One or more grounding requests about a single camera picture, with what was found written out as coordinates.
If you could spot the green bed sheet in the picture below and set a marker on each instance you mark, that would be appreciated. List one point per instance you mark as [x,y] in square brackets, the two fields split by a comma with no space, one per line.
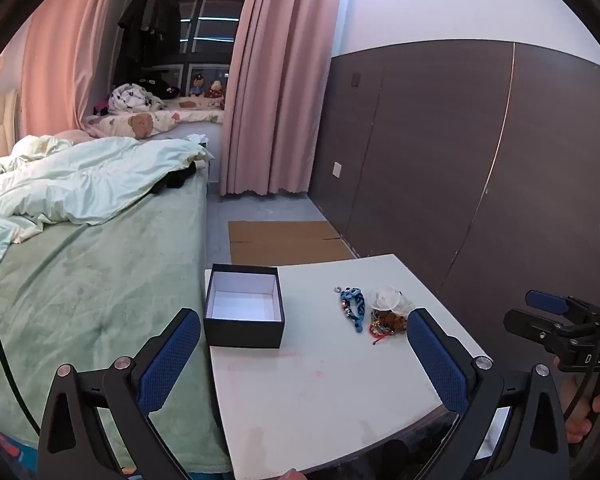
[100,285]

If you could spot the brown cardboard sheet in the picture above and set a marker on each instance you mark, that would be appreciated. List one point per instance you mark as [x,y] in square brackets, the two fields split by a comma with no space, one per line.
[285,241]

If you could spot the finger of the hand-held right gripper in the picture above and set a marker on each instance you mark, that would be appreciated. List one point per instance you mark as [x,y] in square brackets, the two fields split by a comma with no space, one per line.
[530,327]
[547,301]

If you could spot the pink curtain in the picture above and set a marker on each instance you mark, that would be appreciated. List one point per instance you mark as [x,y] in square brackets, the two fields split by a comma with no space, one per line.
[65,50]
[275,85]

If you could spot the bear print quilt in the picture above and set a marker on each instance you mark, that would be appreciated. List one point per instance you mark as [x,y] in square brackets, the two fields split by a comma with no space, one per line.
[180,117]

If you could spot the person's right hand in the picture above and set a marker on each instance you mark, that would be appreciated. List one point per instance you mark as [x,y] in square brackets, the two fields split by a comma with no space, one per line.
[577,420]

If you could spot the dark framed window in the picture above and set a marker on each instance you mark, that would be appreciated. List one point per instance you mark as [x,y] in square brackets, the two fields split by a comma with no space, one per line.
[210,25]

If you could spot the bear plush blue outfit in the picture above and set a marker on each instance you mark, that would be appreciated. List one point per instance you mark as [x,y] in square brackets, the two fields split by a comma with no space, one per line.
[197,86]

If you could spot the bear plush red outfit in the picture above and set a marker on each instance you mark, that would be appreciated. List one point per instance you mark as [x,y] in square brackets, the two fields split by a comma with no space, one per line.
[215,90]

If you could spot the colourful patterned cloth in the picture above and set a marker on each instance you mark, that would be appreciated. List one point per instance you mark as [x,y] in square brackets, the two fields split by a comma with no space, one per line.
[5,442]

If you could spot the person's left hand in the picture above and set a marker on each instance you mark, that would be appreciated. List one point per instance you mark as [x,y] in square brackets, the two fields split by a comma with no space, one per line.
[292,475]

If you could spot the white wall socket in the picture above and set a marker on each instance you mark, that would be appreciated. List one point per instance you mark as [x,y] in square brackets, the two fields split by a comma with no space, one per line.
[337,169]

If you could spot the clear plastic bag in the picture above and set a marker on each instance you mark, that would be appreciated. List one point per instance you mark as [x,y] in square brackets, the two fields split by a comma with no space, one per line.
[389,299]

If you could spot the black plush toy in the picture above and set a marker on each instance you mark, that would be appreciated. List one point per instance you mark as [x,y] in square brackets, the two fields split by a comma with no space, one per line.
[161,87]

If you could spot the dark hanging clothes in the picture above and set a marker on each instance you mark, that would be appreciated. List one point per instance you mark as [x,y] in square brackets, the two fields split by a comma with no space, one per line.
[147,20]

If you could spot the black jewelry box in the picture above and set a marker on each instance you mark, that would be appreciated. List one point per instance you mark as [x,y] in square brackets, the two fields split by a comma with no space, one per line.
[244,307]

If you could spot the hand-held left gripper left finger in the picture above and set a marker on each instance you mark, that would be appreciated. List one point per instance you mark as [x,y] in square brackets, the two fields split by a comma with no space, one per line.
[167,360]

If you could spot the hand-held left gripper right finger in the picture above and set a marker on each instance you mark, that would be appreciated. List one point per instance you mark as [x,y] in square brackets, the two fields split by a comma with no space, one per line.
[437,360]

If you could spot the white black patterned cloth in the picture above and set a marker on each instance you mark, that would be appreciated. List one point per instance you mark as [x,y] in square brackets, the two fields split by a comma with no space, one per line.
[132,97]

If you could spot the pink pillow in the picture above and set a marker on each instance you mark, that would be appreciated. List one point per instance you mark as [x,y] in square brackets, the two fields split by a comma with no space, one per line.
[75,136]

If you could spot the light green duvet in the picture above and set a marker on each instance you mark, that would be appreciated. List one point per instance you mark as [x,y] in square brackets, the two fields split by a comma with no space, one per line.
[80,175]

